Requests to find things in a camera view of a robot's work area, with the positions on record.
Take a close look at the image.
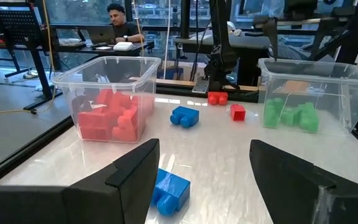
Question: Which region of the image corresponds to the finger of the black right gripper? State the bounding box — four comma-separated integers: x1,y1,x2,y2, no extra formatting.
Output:
261,17,280,62

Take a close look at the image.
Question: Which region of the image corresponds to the blue toy block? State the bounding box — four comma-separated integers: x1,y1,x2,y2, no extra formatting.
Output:
150,167,191,217
170,105,200,129

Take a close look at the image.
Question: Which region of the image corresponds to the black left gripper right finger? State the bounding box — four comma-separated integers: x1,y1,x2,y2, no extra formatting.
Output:
249,139,358,224

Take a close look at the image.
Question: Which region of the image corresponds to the red toy block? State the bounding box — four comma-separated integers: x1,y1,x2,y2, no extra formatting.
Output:
78,108,114,141
229,103,247,122
95,89,134,113
207,91,229,106
112,105,146,143

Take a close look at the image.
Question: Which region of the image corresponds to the yellow hanging cable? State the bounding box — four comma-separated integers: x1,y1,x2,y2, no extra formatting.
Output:
0,0,57,118
131,0,145,57

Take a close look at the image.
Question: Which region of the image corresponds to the person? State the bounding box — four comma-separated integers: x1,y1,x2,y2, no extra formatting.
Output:
106,2,145,44

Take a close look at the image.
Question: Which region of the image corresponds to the clear plastic bin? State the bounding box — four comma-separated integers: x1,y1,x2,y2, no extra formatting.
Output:
257,58,358,138
50,55,162,145

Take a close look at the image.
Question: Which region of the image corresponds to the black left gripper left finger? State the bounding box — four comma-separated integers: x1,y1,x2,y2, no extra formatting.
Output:
0,138,161,224

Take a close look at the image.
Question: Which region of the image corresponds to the white cable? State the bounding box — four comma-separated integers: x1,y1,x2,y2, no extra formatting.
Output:
162,0,172,80

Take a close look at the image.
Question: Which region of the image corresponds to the small green toy block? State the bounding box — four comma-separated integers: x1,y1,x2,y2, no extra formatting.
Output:
280,105,303,127
296,101,319,133

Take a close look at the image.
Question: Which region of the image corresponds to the grey open laptop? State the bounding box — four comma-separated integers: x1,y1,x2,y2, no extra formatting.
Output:
86,24,117,45

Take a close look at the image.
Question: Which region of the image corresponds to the black pegboard stand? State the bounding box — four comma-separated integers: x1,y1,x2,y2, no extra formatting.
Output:
0,2,63,110

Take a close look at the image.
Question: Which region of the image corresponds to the black office desk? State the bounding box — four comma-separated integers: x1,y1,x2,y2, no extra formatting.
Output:
0,40,155,58

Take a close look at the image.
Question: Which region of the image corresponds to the white box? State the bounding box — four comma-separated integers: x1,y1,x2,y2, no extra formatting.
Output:
112,41,135,52

